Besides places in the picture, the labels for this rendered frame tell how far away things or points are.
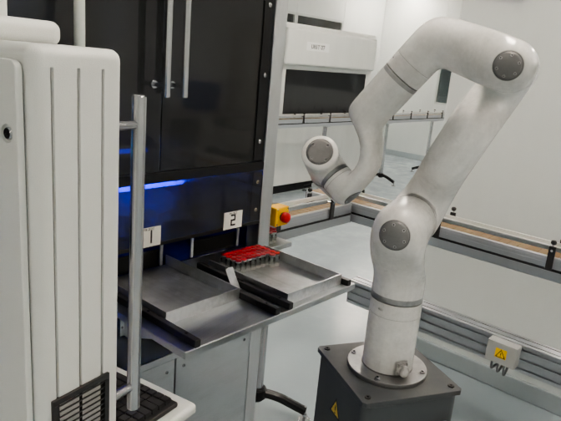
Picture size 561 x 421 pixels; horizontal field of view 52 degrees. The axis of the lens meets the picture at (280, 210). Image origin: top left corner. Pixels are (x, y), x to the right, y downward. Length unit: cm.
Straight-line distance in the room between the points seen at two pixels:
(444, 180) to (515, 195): 176
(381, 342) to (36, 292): 78
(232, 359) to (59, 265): 133
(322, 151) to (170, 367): 99
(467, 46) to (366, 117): 25
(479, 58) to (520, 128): 182
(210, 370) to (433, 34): 139
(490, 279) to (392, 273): 187
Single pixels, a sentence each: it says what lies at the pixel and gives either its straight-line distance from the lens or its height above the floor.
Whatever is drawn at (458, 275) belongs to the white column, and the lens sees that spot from 319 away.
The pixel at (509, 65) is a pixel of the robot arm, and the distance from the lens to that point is 114.
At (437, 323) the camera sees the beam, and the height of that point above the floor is 50.
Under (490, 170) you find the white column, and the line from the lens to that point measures 303.
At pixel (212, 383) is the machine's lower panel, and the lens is 215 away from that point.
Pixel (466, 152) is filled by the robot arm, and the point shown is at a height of 141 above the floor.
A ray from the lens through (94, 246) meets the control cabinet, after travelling 96.
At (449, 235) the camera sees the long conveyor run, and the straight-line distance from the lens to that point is 247.
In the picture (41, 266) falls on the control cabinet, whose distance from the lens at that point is 91.
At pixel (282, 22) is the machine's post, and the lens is 198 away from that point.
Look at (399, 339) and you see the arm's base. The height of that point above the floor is 97.
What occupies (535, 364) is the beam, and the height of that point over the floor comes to 48.
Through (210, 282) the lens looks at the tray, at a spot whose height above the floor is 89.
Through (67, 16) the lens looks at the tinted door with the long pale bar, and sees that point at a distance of 151.
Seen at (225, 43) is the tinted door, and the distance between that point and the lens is 181.
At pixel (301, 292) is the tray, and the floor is 90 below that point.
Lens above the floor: 156
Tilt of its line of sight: 15 degrees down
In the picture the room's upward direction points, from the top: 5 degrees clockwise
